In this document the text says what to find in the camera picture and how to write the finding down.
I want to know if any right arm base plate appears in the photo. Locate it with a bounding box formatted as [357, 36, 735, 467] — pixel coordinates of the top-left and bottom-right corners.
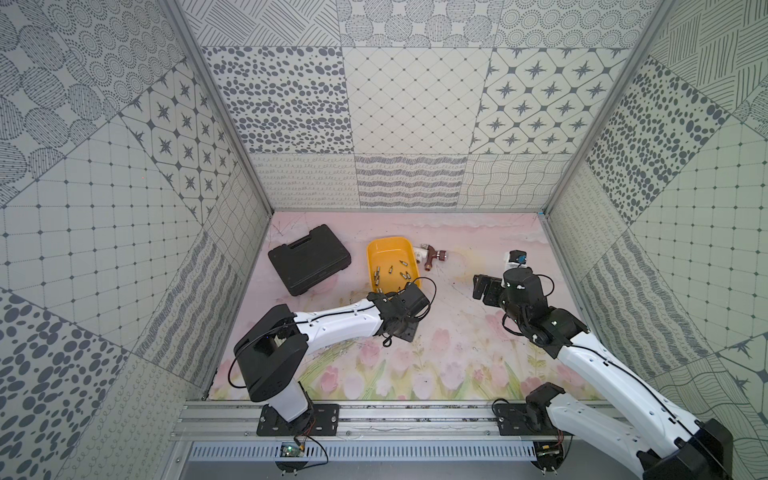
[491, 399, 571, 437]

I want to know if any red and white valve fitting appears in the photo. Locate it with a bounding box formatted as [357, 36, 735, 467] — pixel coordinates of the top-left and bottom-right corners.
[413, 244, 447, 272]

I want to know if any white slotted cable duct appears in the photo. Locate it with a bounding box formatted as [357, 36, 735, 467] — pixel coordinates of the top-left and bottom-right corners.
[188, 440, 536, 462]

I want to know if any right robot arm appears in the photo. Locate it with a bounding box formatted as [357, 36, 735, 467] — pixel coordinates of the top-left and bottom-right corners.
[472, 263, 733, 479]

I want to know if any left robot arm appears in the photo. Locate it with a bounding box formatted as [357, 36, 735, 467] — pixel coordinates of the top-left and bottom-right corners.
[227, 282, 434, 424]

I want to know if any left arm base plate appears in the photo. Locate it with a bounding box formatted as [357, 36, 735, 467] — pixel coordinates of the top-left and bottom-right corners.
[257, 403, 340, 437]

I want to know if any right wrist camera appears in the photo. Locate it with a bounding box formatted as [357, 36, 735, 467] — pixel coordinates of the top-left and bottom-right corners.
[507, 250, 527, 268]

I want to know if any black plastic tool case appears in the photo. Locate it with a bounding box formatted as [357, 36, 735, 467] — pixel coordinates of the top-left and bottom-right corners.
[268, 224, 352, 296]

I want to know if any aluminium rail frame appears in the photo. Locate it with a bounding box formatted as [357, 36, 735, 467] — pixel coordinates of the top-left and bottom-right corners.
[170, 399, 664, 443]

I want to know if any yellow plastic storage box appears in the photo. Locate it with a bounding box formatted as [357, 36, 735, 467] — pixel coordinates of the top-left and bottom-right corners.
[366, 236, 420, 293]

